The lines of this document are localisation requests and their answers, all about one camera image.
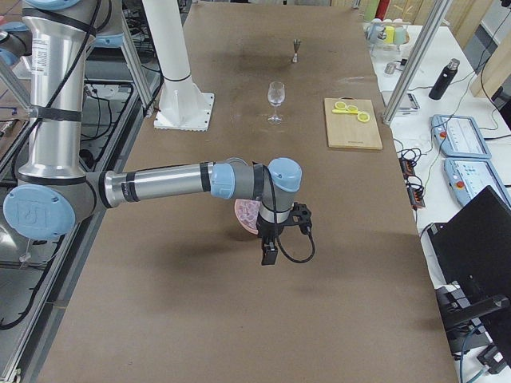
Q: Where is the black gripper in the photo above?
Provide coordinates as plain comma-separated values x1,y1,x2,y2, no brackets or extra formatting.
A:
256,203,312,266

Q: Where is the steel double jigger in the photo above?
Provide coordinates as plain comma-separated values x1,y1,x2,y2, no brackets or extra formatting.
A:
291,38,301,63

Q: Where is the clear ice cubes pile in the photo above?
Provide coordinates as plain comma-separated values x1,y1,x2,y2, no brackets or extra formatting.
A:
236,199,261,229

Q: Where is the clear wine glass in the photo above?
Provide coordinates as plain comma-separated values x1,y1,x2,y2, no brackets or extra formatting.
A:
267,81,286,124

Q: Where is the pink bowl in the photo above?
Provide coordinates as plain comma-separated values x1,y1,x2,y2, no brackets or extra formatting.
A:
233,198,261,236

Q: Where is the brown table mat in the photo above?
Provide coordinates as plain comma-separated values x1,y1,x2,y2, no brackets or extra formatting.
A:
38,2,457,382

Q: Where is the wooden cutting board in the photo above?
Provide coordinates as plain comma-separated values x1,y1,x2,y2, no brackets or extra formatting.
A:
323,98,382,150

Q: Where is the top lemon slice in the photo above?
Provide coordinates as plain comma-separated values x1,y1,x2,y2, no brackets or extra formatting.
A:
357,112,370,123

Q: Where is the black monitor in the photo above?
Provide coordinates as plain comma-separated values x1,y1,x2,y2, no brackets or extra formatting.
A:
426,184,511,320

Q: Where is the digital kitchen scale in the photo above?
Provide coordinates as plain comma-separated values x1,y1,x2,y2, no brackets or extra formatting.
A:
381,91,420,116

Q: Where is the blue teach pendant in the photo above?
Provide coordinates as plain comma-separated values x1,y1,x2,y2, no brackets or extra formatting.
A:
430,114,492,160
444,157,510,207

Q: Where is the black thermos bottle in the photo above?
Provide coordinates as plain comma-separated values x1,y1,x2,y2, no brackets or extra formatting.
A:
428,58,460,101

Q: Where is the yellow plastic cup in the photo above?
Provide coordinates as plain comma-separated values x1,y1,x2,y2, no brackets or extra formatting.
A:
383,25,395,44

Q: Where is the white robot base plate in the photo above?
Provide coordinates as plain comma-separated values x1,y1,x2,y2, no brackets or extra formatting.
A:
154,90,215,132

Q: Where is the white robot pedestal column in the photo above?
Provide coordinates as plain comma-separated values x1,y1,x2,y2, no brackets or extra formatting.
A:
142,0,191,82

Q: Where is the aluminium frame post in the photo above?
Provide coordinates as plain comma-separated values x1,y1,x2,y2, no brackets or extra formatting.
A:
382,0,452,125

